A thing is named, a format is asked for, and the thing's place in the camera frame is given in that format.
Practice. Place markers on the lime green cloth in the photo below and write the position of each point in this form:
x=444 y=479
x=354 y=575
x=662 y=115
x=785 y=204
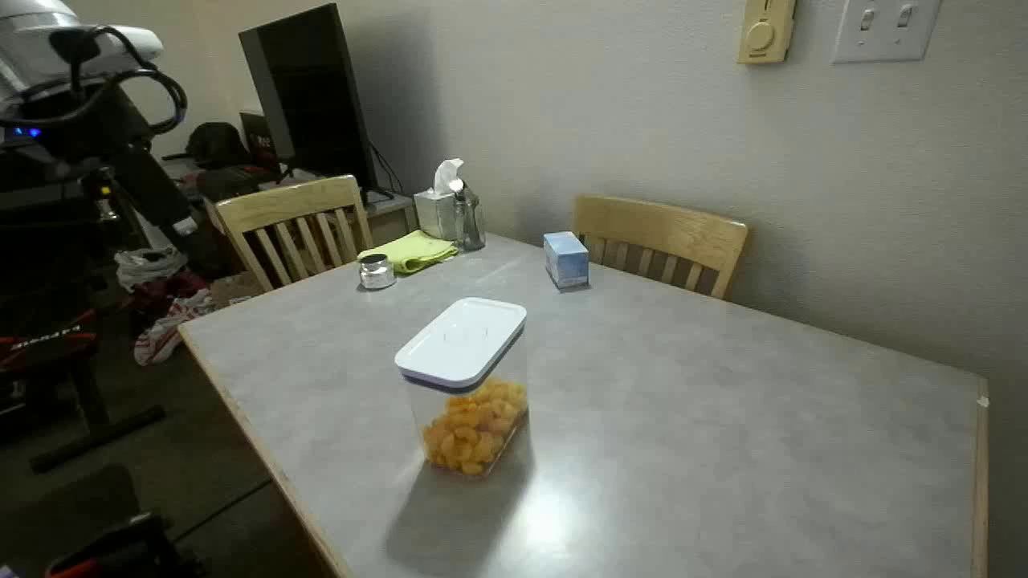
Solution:
x=412 y=253

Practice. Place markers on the light blue cardboard box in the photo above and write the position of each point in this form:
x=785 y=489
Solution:
x=565 y=260

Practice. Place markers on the red and black bag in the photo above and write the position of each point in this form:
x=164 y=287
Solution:
x=124 y=547

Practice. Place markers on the clear plastic food container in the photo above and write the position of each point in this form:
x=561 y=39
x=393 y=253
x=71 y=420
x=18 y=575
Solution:
x=471 y=407

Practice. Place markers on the white container lid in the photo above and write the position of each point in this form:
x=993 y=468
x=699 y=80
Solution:
x=461 y=343

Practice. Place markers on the round silver metal tin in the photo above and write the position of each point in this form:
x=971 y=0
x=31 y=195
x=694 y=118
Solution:
x=374 y=270

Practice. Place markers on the red white clutter pile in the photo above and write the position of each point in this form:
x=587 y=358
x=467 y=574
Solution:
x=171 y=317

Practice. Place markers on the black computer monitor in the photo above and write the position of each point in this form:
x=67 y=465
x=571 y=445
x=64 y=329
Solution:
x=309 y=86

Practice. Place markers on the black robot stand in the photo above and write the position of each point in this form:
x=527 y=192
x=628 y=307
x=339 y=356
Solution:
x=64 y=363

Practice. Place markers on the white light switch plate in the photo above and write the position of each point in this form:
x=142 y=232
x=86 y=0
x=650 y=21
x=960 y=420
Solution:
x=889 y=26

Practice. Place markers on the glass utensil jar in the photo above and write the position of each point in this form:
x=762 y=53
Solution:
x=467 y=221

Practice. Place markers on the wooden chair with low backrest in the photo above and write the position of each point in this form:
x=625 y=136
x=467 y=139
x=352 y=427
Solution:
x=662 y=229

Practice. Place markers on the clear container with orange snacks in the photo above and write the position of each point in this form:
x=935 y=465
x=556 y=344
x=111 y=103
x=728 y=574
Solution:
x=476 y=433

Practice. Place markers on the slatted light wooden chair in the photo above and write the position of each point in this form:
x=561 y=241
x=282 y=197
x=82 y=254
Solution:
x=291 y=207

